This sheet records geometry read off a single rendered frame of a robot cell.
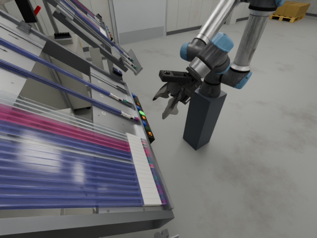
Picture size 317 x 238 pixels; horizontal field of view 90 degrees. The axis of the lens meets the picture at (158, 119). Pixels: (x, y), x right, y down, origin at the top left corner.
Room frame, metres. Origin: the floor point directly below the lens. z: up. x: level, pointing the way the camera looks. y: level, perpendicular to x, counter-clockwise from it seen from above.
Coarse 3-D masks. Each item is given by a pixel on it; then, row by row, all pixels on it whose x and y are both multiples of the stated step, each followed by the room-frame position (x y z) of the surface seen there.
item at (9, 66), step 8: (0, 64) 0.36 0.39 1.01; (8, 64) 0.37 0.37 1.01; (24, 72) 0.38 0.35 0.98; (40, 80) 0.39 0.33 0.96; (48, 80) 0.40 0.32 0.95; (56, 88) 0.40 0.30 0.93; (64, 88) 0.40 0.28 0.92; (80, 96) 0.41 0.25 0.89; (96, 104) 0.43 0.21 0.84; (104, 104) 0.44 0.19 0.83; (120, 112) 0.45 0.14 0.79; (136, 120) 0.47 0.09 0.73
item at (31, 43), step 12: (0, 24) 0.57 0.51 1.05; (12, 24) 0.62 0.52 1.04; (0, 36) 0.50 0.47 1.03; (12, 36) 0.54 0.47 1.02; (24, 36) 0.59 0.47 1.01; (36, 36) 0.65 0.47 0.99; (0, 48) 0.44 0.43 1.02; (24, 48) 0.51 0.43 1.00; (36, 48) 0.56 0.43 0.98; (12, 60) 0.41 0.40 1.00; (24, 60) 0.45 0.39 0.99; (0, 72) 0.34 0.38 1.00; (12, 72) 0.37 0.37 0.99; (0, 84) 0.30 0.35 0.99; (12, 84) 0.32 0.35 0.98; (24, 84) 0.34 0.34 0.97
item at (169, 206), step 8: (128, 88) 0.70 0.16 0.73; (128, 96) 0.65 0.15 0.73; (136, 112) 0.52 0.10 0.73; (144, 128) 0.43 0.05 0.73; (144, 136) 0.38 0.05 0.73; (152, 152) 0.31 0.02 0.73; (152, 160) 0.28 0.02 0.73; (160, 176) 0.23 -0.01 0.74; (160, 184) 0.21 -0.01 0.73; (168, 192) 0.18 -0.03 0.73; (168, 200) 0.16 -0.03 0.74; (168, 208) 0.14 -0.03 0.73
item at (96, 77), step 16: (96, 80) 0.61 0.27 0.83; (112, 80) 0.72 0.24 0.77; (96, 96) 0.48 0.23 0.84; (96, 112) 0.39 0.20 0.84; (112, 112) 0.44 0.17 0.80; (128, 112) 0.51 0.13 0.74; (128, 128) 0.40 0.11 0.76; (96, 208) 0.10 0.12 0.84; (112, 208) 0.11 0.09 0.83; (128, 208) 0.12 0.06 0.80; (144, 208) 0.13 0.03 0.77; (160, 208) 0.14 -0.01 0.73
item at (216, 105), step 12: (204, 96) 0.91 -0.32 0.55; (192, 108) 0.96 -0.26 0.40; (204, 108) 0.88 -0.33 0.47; (216, 108) 0.91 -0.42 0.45; (192, 120) 0.94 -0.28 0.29; (204, 120) 0.86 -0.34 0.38; (216, 120) 0.95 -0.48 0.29; (192, 132) 0.92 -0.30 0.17; (204, 132) 0.88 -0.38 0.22; (192, 144) 0.89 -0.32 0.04; (204, 144) 0.92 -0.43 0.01
